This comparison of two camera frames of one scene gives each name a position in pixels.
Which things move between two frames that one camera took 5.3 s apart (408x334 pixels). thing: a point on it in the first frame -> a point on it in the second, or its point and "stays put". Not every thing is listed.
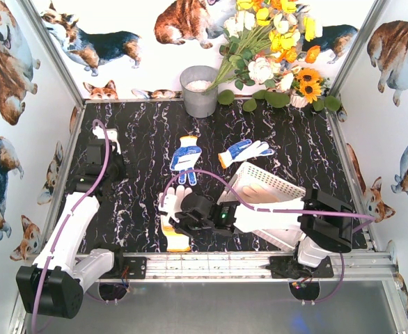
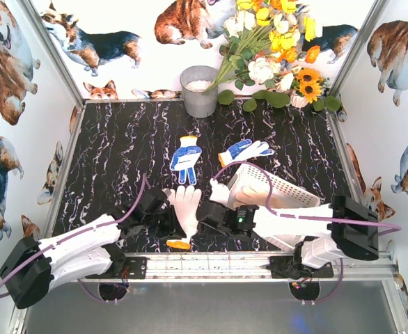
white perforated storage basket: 248,174 stays put
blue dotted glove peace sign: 185,158 stays put
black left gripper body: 106,160 -> 171,220
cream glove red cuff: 249,194 stays put
